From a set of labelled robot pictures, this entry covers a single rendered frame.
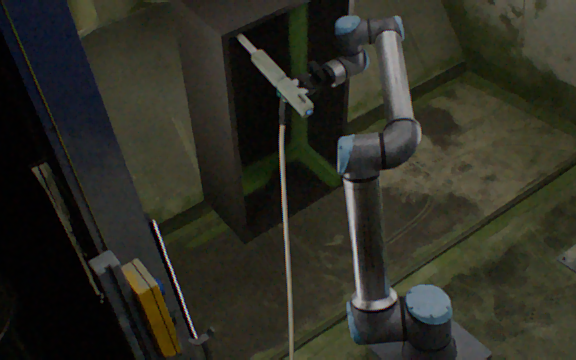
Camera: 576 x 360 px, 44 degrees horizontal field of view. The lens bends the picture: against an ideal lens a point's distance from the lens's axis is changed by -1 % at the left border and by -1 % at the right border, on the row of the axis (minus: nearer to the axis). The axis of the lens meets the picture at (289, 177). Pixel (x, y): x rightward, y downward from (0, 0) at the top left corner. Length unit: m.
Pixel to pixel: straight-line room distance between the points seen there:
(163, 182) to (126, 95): 0.52
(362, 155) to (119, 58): 2.22
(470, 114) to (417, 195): 0.84
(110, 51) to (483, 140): 2.25
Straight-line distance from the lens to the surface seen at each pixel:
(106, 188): 2.19
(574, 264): 3.82
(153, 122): 4.08
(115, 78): 4.07
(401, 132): 2.17
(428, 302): 2.42
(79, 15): 3.63
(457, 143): 4.47
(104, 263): 1.70
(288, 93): 2.44
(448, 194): 4.11
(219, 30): 2.51
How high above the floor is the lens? 2.75
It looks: 39 degrees down
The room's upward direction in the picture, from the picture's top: 11 degrees counter-clockwise
